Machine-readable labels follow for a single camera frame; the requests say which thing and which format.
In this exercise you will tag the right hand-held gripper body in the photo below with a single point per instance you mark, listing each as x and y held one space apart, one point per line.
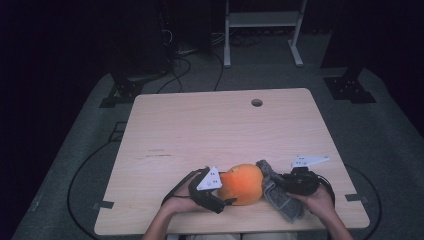
301 183

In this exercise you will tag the orange plush toy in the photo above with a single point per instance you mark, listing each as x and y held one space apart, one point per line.
241 185

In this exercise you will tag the person's left hand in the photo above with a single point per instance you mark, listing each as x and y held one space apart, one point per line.
181 203

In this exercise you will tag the grey fluffy cloth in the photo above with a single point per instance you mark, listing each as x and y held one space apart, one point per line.
283 203

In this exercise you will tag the white metal stand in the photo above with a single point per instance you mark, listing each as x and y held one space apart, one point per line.
263 19

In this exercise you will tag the grey tape piece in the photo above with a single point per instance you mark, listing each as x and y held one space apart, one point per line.
356 197
104 204

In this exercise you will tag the person's right hand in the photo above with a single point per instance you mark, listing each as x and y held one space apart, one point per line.
318 203

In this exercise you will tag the black stand base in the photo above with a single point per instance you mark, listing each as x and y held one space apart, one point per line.
350 88
125 90

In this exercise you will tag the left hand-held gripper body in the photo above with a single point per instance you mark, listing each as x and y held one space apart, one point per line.
205 196

